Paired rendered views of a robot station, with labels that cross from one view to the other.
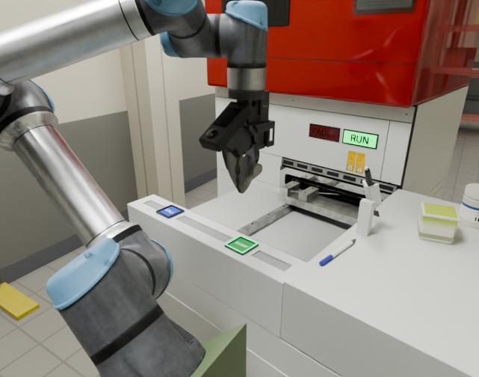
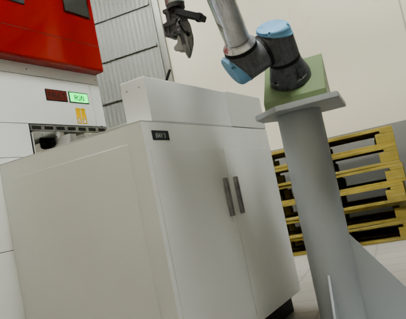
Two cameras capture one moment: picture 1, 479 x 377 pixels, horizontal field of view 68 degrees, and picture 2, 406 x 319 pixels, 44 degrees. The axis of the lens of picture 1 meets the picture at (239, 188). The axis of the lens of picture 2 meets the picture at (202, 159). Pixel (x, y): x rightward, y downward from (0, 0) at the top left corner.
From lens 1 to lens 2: 229 cm
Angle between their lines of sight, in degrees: 103
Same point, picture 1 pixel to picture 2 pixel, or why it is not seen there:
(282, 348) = (234, 131)
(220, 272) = (207, 102)
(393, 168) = (100, 116)
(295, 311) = (231, 104)
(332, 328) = (239, 104)
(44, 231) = not seen: outside the picture
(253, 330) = (225, 131)
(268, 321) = (227, 119)
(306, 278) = not seen: hidden behind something
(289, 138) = (31, 103)
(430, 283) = not seen: hidden behind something
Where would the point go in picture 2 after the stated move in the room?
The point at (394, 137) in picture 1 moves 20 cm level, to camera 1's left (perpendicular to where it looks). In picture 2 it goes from (94, 94) to (94, 83)
